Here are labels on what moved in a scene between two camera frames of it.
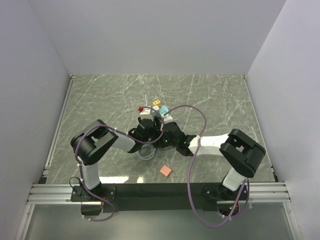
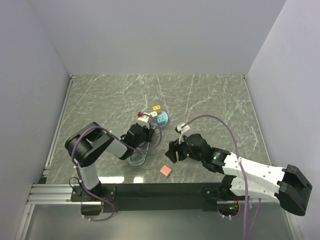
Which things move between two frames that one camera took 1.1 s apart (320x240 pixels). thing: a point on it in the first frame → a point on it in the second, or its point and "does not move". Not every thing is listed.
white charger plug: x=156 y=107 → x=154 y=113
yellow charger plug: x=156 y=102 → x=157 y=108
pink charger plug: x=165 y=170 does not move
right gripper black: x=160 y=144 → x=171 y=154
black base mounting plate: x=146 y=197 does not move
